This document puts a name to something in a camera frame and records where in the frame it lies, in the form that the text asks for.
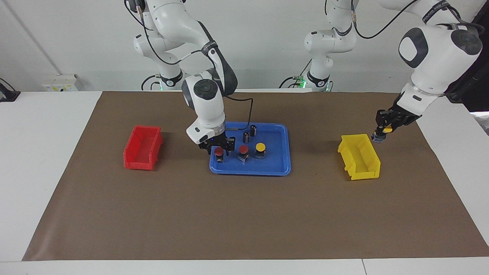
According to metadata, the blue plastic tray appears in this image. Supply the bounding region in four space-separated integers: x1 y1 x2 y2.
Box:
209 121 291 176

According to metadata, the yellow plastic storage bin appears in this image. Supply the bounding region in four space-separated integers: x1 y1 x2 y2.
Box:
337 134 381 181

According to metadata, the red plastic storage bin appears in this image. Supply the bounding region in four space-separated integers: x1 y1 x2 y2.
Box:
123 125 164 171

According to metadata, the brown paper table mat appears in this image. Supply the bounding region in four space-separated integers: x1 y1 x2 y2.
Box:
22 91 489 261

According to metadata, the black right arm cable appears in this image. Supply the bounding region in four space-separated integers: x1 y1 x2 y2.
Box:
126 0 254 133

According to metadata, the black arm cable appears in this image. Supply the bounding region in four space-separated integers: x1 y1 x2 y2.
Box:
126 0 254 133
351 0 479 40

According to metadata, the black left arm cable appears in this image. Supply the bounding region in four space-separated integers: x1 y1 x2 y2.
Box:
351 0 479 40

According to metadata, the black left base cable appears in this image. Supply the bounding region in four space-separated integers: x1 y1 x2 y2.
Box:
279 57 313 89

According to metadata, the black base cable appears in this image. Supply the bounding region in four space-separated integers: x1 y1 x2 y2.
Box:
279 57 313 89
141 74 162 91

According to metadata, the black right base cable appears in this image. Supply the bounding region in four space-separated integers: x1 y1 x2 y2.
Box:
141 74 162 91

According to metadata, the black clamp mount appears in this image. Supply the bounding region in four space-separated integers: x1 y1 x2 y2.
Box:
0 78 20 102

